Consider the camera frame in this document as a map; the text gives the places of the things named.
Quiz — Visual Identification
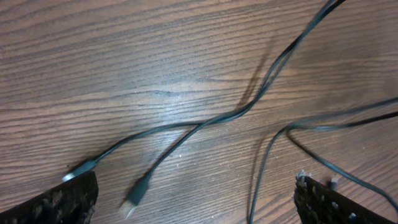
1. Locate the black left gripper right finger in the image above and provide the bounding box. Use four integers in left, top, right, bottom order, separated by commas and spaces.
294, 171, 394, 224

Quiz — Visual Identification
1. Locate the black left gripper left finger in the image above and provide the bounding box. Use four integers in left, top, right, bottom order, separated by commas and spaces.
1, 171, 98, 224

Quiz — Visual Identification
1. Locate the black cable bundle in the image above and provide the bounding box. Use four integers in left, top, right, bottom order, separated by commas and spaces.
61, 0, 398, 224

